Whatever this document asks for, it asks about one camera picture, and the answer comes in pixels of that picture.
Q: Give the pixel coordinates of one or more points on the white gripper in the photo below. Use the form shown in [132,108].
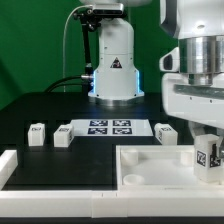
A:
[197,104]

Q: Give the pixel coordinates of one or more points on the white square table top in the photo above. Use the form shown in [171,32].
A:
[158,167]

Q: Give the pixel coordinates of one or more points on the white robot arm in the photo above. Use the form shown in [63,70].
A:
[193,80]

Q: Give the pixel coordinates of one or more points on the white sheet with fiducial tags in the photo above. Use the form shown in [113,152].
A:
[111,127]

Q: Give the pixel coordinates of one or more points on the white U-shaped obstacle fence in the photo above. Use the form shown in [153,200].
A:
[102,203]

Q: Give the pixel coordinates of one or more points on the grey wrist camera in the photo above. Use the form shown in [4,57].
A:
[171,61]

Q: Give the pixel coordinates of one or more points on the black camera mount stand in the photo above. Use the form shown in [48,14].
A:
[86,40]

